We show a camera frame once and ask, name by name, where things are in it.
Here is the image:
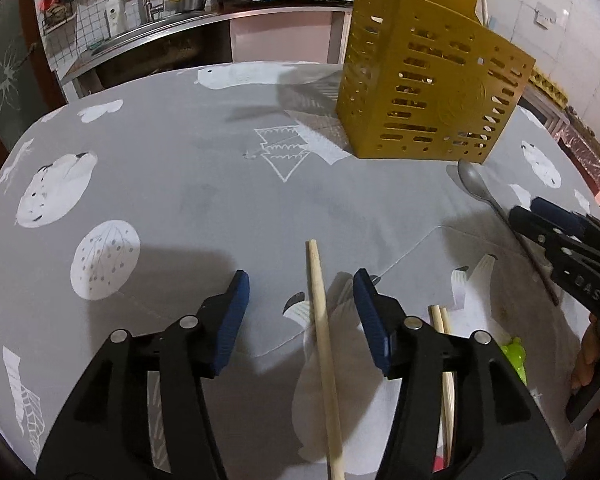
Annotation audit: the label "grey metal spoon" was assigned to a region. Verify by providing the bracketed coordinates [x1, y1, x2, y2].
[456, 159, 559, 307]

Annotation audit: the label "wooden chopstick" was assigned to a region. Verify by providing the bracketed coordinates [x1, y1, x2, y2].
[442, 356, 455, 465]
[306, 240, 346, 480]
[429, 304, 455, 465]

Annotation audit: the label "right human hand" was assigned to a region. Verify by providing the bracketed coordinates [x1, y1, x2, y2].
[571, 313, 600, 392]

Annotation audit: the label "yellow egg carton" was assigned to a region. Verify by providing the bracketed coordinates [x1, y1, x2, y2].
[529, 67, 568, 110]

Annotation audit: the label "yellow perforated utensil holder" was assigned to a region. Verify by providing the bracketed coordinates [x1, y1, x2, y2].
[336, 0, 534, 164]

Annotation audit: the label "grey patterned tablecloth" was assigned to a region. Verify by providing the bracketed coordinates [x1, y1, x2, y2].
[0, 62, 588, 479]

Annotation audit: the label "chopstick leaning left in holder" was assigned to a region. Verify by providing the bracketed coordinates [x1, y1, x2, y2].
[480, 0, 490, 28]

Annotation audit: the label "white base cabinets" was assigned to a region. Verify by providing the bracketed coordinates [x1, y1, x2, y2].
[228, 6, 351, 64]

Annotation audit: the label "dark wooden glass door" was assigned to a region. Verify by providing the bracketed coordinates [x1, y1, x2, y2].
[0, 0, 66, 167]

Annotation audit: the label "steel sink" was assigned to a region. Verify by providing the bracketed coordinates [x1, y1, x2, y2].
[60, 12, 230, 86]

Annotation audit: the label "green frog handled utensil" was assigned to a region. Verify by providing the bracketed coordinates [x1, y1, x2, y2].
[501, 337, 528, 385]

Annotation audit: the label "white wall socket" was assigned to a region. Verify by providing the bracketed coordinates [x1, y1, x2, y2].
[534, 2, 557, 30]

